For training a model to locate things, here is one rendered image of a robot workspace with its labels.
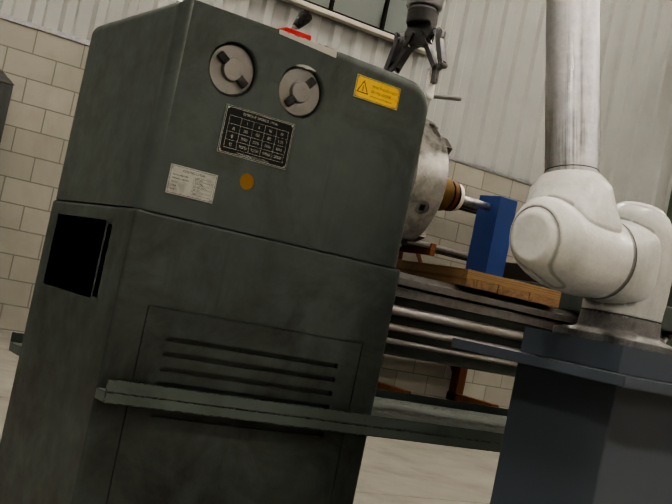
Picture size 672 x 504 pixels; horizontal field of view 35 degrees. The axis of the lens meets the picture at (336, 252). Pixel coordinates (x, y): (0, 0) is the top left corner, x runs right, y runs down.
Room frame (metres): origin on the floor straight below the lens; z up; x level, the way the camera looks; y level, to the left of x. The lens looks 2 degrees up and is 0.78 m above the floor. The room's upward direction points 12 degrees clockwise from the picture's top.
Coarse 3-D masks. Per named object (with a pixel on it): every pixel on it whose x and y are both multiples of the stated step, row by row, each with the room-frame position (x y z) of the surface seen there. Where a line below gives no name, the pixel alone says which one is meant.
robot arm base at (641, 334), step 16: (592, 320) 2.01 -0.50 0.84; (608, 320) 1.98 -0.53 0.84; (624, 320) 1.98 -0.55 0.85; (640, 320) 1.98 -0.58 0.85; (576, 336) 2.02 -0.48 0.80; (592, 336) 1.99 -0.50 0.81; (608, 336) 1.96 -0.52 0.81; (624, 336) 1.95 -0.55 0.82; (640, 336) 1.98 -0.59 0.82; (656, 336) 2.00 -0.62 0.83; (656, 352) 1.99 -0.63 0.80
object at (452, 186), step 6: (450, 180) 2.54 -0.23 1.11; (450, 186) 2.52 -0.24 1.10; (456, 186) 2.54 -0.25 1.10; (444, 192) 2.51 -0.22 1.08; (450, 192) 2.52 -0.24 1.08; (456, 192) 2.54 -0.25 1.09; (444, 198) 2.52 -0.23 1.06; (450, 198) 2.53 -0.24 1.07; (456, 198) 2.54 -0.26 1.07; (444, 204) 2.53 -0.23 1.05; (450, 204) 2.55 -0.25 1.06; (456, 204) 2.55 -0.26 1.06; (438, 210) 2.56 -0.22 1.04; (444, 210) 2.57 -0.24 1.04; (450, 210) 2.57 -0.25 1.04
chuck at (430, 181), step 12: (432, 132) 2.39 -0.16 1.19; (432, 144) 2.36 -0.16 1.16; (444, 144) 2.39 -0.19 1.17; (420, 156) 2.33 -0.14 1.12; (432, 156) 2.35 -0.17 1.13; (444, 156) 2.37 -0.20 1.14; (420, 168) 2.33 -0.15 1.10; (432, 168) 2.34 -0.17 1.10; (444, 168) 2.36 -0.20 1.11; (420, 180) 2.33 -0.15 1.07; (432, 180) 2.35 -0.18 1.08; (444, 180) 2.36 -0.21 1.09; (420, 192) 2.34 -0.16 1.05; (432, 192) 2.35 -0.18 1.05; (432, 204) 2.36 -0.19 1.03; (408, 216) 2.36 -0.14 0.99; (420, 216) 2.37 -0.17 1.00; (432, 216) 2.38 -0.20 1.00; (408, 228) 2.38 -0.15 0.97; (420, 228) 2.39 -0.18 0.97
